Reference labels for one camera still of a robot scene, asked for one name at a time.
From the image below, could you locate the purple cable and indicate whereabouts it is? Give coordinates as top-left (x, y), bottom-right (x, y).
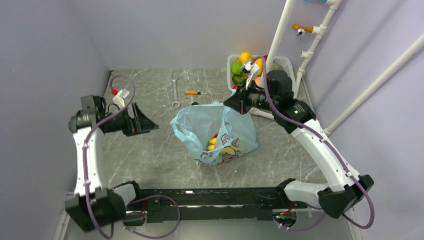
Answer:
top-left (251, 55), bottom-right (376, 232)
top-left (82, 74), bottom-right (181, 240)

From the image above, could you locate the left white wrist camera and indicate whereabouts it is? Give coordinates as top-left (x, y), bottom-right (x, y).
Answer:
top-left (111, 88), bottom-right (130, 109)

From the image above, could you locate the white plastic fruit basket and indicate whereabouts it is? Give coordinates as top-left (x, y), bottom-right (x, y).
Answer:
top-left (226, 54), bottom-right (298, 94)

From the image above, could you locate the yellow mango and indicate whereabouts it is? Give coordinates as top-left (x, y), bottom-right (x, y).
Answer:
top-left (254, 57), bottom-right (264, 76)

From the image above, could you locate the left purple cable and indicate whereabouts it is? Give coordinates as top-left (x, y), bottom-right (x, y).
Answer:
top-left (82, 74), bottom-right (181, 240)

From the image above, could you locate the yellow lemon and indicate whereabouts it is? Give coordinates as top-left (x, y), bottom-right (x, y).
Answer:
top-left (238, 52), bottom-right (253, 64)

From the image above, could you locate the orange handled screwdriver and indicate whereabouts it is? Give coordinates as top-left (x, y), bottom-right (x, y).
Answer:
top-left (184, 90), bottom-right (207, 96)

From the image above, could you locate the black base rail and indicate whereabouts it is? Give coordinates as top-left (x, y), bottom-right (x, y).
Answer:
top-left (126, 187), bottom-right (307, 223)

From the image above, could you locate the light blue plastic bag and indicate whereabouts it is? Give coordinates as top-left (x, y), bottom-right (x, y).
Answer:
top-left (170, 101), bottom-right (259, 165)

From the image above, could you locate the green orange mango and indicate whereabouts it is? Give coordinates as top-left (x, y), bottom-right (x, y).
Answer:
top-left (231, 75), bottom-right (247, 85)

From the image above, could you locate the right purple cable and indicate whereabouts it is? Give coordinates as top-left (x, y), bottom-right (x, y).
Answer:
top-left (251, 55), bottom-right (376, 232)

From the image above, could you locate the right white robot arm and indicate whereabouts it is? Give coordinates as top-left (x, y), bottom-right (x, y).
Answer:
top-left (223, 70), bottom-right (375, 226)

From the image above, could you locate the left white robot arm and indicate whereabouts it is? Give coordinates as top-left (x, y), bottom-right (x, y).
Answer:
top-left (65, 95), bottom-right (159, 232)

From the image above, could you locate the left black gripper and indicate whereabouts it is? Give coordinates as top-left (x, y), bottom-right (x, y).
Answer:
top-left (104, 102), bottom-right (159, 137)

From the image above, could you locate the green lime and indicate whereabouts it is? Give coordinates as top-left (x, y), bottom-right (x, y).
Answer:
top-left (230, 61), bottom-right (243, 76)

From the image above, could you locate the orange faucet tap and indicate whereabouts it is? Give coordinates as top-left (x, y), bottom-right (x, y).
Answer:
top-left (291, 23), bottom-right (314, 37)

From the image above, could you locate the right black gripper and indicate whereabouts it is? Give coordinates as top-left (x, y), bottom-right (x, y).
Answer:
top-left (223, 77), bottom-right (279, 115)

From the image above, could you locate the white pvc pipe frame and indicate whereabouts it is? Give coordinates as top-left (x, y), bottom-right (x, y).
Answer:
top-left (249, 0), bottom-right (424, 138)

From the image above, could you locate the silver wrench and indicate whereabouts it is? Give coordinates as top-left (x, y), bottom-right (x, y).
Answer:
top-left (170, 76), bottom-right (181, 108)

